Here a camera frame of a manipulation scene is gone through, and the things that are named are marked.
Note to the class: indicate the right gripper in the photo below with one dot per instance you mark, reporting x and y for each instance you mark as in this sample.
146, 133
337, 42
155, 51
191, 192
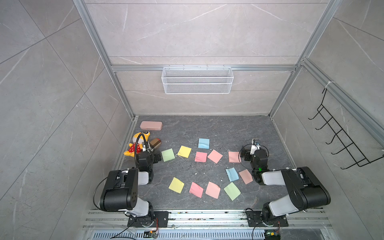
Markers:
264, 151

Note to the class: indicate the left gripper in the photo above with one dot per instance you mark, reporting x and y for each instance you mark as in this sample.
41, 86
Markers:
137, 156

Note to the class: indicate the torn light pink page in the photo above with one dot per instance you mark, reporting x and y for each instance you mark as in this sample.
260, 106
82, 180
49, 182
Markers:
246, 176

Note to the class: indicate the salmon pink memo pad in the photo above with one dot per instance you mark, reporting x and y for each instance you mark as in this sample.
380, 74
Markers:
234, 157

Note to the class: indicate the torn blue page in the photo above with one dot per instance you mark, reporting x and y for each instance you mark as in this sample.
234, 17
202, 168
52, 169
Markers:
232, 174

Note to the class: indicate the torn green page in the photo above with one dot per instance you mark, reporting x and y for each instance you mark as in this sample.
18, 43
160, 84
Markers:
232, 191

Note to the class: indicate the torn yellow page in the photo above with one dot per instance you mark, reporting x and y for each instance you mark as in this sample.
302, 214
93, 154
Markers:
176, 185

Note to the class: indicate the yellow memo pad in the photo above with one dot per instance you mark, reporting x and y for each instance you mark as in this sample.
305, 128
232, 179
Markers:
184, 152

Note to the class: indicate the torn salmon page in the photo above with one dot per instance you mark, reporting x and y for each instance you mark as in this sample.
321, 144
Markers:
213, 190

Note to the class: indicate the hot pink memo pad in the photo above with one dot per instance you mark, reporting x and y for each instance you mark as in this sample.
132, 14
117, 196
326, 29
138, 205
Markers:
201, 157

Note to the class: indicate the torn hot pink page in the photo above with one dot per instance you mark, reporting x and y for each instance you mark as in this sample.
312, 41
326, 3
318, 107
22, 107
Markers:
196, 190

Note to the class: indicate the green memo pad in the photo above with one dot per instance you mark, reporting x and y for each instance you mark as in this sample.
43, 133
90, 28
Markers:
168, 155

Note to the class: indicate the blue memo pad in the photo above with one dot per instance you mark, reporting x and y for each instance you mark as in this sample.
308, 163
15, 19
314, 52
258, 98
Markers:
204, 143

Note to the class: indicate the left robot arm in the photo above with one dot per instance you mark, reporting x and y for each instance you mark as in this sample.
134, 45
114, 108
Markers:
120, 192

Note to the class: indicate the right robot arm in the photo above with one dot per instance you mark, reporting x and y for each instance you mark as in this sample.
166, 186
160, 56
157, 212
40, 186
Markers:
305, 191

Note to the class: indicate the yellow plush toy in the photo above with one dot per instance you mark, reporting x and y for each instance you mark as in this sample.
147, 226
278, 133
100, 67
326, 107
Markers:
136, 148

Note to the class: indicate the plaid brown pouch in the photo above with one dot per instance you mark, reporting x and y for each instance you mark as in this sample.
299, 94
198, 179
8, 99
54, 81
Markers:
155, 144

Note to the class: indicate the pink eraser case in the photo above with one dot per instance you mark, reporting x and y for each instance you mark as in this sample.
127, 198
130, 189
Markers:
151, 125

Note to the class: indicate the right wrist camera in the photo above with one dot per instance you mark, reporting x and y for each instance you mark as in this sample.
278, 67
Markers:
255, 146

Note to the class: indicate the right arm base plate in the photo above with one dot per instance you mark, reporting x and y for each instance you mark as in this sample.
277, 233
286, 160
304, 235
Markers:
264, 219

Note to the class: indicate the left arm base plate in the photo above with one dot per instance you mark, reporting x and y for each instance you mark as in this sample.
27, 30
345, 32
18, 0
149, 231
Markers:
155, 219

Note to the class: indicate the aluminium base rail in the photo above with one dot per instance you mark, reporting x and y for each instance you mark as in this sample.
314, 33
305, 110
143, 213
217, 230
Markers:
210, 219

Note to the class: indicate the white wire mesh basket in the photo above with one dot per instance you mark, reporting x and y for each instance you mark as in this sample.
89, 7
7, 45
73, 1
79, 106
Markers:
197, 80

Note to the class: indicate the black wire hook rack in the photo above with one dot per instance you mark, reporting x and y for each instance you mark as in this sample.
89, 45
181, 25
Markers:
339, 133

